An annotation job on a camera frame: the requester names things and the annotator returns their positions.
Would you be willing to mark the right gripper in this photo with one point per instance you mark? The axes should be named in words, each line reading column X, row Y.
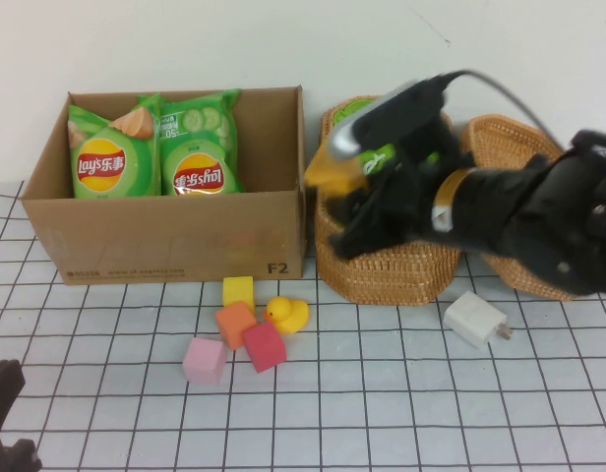
column 411, row 196

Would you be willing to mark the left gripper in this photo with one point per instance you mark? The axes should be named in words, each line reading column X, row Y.
column 10, row 459

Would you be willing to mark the yellow snack packet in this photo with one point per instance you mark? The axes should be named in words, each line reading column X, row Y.
column 332, row 172

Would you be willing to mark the green Lay's chips bag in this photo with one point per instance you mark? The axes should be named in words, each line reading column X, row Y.
column 199, row 157
column 106, row 162

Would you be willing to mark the woven rattan basket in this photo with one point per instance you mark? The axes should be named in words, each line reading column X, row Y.
column 391, row 275

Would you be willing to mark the yellow rubber duck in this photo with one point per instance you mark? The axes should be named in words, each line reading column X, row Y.
column 285, row 317

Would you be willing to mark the green fabric basket liner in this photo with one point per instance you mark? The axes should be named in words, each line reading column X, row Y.
column 349, row 109

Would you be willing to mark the yellow foam cube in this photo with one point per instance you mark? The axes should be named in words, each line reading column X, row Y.
column 239, row 292

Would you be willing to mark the red foam cube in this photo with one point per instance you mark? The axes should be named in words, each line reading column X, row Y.
column 264, row 348

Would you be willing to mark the orange foam cube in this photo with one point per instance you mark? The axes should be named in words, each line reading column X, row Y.
column 234, row 324

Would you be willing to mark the woven rattan basket lid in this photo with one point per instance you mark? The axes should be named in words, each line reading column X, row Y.
column 504, row 142

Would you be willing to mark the brown cardboard box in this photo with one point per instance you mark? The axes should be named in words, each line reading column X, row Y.
column 160, row 236

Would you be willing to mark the pink foam cube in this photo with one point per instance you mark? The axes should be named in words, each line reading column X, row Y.
column 203, row 361

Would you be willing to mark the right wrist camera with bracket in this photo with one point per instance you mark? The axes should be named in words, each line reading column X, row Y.
column 381, row 123

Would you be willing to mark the white USB wall charger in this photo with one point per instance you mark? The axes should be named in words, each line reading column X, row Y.
column 472, row 319

